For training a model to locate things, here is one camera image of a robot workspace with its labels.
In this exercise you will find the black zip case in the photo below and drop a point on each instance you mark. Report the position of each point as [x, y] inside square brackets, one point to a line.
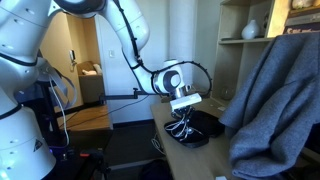
[203, 128]

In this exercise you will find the stack of books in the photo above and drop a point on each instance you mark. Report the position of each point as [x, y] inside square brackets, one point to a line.
[301, 23]

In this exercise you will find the grey knitted cardigan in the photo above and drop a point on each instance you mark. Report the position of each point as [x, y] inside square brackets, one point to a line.
[280, 110]

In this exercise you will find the wooden side table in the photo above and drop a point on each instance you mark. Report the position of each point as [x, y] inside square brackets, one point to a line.
[90, 120]

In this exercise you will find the white ceramic vase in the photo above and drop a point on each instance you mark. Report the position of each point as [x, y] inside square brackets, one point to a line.
[250, 30]

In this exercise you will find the plush toy figure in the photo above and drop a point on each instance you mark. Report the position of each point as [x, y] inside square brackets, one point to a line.
[300, 4]

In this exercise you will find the beige armchair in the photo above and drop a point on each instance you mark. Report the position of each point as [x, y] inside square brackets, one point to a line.
[90, 83]

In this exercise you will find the wooden shelf unit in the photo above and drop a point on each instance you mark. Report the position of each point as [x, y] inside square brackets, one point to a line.
[230, 60]

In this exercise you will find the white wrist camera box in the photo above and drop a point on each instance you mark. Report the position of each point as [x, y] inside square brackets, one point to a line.
[186, 101]

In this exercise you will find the white wall switch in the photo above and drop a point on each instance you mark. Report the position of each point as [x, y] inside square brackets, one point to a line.
[111, 53]

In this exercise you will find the clear glass bowl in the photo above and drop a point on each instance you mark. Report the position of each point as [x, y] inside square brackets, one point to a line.
[227, 94]

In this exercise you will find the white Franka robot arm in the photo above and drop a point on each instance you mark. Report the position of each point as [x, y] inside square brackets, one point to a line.
[20, 66]

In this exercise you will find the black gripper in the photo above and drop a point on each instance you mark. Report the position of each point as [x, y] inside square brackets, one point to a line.
[182, 112]

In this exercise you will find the wall intercom phone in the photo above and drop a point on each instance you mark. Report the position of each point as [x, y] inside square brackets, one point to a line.
[72, 58]

